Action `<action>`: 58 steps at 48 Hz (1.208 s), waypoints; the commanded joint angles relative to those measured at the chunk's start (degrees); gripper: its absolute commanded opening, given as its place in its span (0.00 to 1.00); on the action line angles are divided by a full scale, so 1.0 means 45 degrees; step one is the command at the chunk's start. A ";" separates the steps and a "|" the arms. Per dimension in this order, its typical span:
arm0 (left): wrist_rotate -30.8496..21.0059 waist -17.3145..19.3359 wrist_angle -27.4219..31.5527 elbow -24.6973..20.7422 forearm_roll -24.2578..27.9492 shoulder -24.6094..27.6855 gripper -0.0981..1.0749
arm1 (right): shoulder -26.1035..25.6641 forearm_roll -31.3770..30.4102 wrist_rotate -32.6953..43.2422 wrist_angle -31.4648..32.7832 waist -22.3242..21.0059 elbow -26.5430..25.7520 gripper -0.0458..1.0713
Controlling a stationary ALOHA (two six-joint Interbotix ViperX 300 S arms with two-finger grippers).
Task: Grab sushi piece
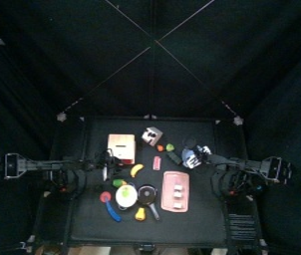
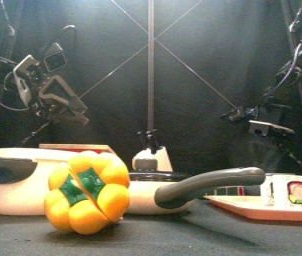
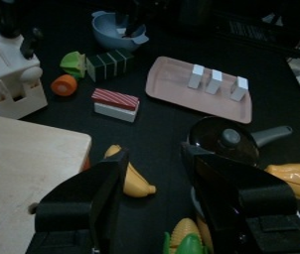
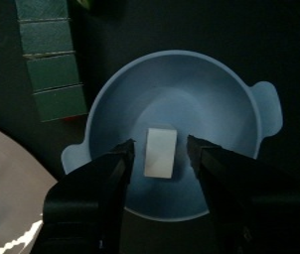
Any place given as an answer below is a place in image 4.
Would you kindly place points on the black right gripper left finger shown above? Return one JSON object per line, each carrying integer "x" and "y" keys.
{"x": 85, "y": 195}

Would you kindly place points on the white rectangular sushi rice piece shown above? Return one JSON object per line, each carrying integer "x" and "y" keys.
{"x": 159, "y": 152}

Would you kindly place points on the grey plate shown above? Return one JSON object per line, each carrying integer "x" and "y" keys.
{"x": 6, "y": 185}

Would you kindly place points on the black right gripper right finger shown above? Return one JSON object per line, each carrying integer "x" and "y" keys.
{"x": 254, "y": 198}

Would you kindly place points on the green toy piece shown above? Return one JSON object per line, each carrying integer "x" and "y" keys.
{"x": 84, "y": 3}

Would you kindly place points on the dark green sushi roll piece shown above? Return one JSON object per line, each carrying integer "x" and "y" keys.
{"x": 41, "y": 9}
{"x": 52, "y": 72}
{"x": 45, "y": 36}
{"x": 60, "y": 102}

